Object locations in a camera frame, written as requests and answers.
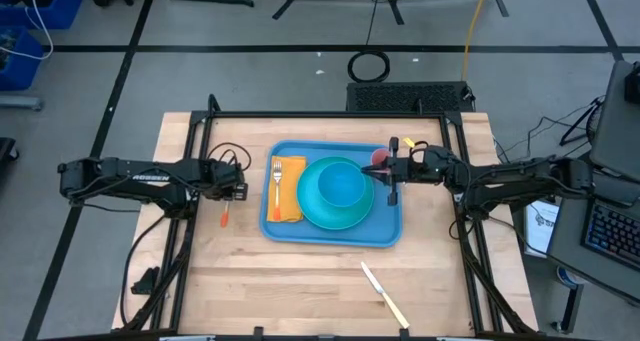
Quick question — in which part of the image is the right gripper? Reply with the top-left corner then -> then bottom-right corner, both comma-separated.
360,136 -> 455,207

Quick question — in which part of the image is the pink cup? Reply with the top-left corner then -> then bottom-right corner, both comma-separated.
370,146 -> 393,180

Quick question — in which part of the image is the blue bowl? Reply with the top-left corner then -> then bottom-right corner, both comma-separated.
317,160 -> 367,209

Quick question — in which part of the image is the fork with orange handle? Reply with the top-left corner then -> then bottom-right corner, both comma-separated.
271,159 -> 284,223

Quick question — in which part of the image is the teal plate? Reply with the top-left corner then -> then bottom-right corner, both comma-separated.
295,155 -> 376,232

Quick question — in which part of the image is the yellow cloth napkin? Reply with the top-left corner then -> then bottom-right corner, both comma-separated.
265,154 -> 308,224

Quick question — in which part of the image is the knife with cream handle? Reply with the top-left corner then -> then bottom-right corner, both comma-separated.
360,260 -> 412,331

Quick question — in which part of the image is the blue plastic tray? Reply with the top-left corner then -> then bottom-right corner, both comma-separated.
258,139 -> 405,249

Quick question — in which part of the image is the black grille box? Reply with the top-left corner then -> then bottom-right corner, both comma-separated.
345,80 -> 475,114

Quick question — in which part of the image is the white paper sheet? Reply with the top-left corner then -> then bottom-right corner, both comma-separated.
524,200 -> 561,258

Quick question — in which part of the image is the small blue bin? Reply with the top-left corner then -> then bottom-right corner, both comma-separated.
0,25 -> 46,92

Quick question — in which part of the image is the large blue bin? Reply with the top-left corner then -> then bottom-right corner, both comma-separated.
0,0 -> 85,31

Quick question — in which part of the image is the grey desk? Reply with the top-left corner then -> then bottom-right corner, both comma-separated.
546,59 -> 640,303

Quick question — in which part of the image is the backlit keyboard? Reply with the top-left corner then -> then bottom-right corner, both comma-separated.
583,202 -> 640,271

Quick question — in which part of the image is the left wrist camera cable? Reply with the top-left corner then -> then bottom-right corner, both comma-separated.
206,141 -> 253,173

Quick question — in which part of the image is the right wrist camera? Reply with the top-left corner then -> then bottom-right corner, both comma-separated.
417,147 -> 445,173

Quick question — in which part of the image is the coiled black cable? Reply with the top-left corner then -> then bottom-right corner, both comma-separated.
346,0 -> 392,84

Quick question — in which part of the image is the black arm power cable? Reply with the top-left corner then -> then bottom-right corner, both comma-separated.
119,212 -> 167,328

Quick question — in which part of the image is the black angled bracket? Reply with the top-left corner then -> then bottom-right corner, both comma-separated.
130,265 -> 162,297

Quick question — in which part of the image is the yellow cable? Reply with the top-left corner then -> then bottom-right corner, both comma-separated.
460,0 -> 494,83

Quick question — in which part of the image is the white cable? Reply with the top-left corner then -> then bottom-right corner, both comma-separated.
0,0 -> 54,62

